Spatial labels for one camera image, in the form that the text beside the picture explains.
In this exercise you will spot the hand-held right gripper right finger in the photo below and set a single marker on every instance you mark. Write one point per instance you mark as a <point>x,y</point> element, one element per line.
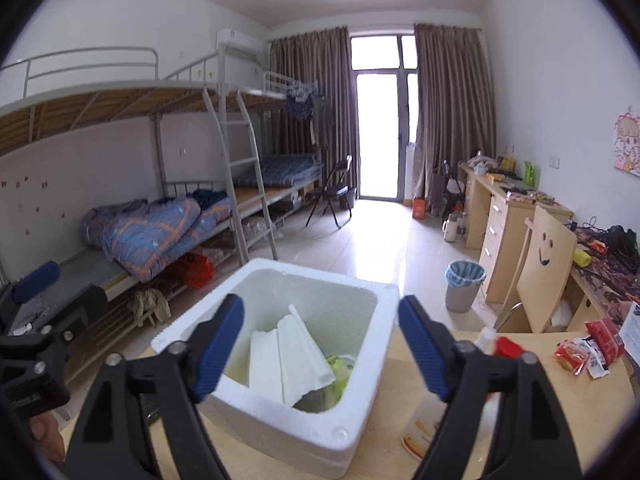
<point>422,345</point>

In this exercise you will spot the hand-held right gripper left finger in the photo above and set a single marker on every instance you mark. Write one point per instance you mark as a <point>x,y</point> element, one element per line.
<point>222,340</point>

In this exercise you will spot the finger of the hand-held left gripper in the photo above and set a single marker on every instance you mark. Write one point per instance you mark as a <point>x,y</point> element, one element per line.
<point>37,282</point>
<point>80,310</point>

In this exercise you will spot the white tissue packets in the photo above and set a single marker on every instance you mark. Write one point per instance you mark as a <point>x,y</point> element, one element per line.
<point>265,365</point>

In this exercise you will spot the white foam sheet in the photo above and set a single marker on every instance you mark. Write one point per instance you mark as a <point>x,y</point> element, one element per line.
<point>305,355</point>

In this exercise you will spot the grey sock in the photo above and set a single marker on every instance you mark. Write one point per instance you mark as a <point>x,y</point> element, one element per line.
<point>317,400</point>

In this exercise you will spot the white foam box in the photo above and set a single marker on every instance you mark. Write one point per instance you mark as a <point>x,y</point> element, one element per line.
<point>300,440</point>

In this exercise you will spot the person's left hand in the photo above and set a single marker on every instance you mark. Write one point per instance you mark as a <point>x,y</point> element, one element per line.
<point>47,435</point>

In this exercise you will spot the grey trash bin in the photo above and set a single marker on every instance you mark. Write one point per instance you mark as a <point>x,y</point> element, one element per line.
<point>465,292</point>

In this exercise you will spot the beige clothes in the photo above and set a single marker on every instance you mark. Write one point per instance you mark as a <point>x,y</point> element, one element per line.
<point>150,305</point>

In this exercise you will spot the red plastic bag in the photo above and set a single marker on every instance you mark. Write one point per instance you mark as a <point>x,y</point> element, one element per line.
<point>195,270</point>

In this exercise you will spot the white lotion pump bottle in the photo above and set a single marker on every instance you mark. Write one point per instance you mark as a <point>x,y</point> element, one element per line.
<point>425,430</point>

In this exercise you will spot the blue plaid quilt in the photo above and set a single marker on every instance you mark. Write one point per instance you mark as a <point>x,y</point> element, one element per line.
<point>150,232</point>

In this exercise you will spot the white flask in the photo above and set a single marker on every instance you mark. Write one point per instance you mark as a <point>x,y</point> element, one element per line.
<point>450,230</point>

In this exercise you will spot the wooden desk with drawers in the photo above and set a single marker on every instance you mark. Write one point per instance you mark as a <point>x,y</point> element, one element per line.
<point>500,240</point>

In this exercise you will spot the orange bag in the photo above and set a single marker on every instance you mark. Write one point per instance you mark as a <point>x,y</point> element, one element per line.
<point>419,209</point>

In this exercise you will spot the wooden chair with smiley face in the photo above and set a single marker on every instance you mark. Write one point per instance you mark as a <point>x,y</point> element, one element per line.
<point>545,270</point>

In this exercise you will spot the red snack packet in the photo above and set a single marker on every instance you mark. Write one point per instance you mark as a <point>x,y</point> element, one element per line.
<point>575,357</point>
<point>606,340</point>

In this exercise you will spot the white snack packet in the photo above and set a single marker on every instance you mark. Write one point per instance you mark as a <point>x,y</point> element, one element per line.
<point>597,367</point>

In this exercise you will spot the black folding chair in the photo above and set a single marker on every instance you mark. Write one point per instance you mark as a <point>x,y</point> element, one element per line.
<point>332,192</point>

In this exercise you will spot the blue plaid mattress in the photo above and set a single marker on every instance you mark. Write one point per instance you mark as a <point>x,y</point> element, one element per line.
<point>280,172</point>

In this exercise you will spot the metal bed ladder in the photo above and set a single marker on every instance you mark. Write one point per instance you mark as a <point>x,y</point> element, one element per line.
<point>240,160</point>

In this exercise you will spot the small yellow object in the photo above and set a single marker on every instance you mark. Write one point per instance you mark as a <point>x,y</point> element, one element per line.
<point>581,257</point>

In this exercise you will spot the metal bunk bed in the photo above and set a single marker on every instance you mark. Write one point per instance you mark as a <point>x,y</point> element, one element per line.
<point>272,100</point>
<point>100,105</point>

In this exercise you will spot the desk with printed cloth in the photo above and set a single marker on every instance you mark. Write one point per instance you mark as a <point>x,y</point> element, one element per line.
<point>605,280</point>

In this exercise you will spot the yellow bag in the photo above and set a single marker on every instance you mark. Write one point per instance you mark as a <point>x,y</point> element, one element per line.
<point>506,163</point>

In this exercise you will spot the green bag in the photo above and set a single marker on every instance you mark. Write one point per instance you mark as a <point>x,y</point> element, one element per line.
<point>529,172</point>

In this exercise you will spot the printed paper sheet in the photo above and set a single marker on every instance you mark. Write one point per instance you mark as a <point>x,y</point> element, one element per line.
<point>631,325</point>

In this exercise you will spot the glass balcony door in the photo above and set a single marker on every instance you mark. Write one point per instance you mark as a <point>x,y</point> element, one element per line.
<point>380,135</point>

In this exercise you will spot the black headphones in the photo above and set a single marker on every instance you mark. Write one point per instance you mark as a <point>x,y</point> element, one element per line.
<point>622,242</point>

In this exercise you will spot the brown curtain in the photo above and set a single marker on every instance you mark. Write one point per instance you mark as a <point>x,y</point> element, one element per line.
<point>452,110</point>
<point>320,85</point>

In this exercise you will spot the hanging dark clothes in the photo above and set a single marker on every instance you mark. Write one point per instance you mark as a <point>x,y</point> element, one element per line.
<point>300,107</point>

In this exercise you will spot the clothes hangers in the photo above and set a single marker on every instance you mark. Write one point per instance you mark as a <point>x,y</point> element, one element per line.
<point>301,89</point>

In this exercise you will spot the white air conditioner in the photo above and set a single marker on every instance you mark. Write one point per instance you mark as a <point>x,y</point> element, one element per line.
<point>240,40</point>

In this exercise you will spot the wall poster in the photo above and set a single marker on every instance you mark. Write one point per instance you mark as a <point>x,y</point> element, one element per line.
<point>629,145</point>

